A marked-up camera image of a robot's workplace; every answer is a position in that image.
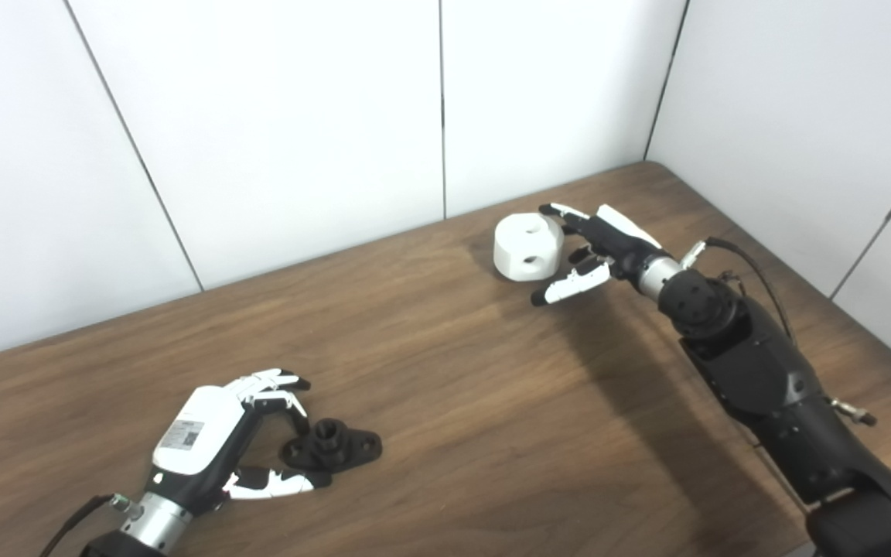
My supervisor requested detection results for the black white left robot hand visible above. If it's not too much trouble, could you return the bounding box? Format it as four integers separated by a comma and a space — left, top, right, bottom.
144, 368, 332, 515

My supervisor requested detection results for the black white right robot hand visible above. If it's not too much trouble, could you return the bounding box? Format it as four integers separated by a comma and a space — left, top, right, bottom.
531, 203, 663, 307

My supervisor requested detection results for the round white piece with holes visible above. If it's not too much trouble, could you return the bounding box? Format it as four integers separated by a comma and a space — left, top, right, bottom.
493, 214, 565, 280

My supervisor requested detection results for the black flanged holder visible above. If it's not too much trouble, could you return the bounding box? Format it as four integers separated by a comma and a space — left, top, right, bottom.
281, 418, 383, 473

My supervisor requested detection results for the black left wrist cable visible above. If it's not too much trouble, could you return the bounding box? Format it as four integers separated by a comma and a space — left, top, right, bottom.
39, 494, 145, 557

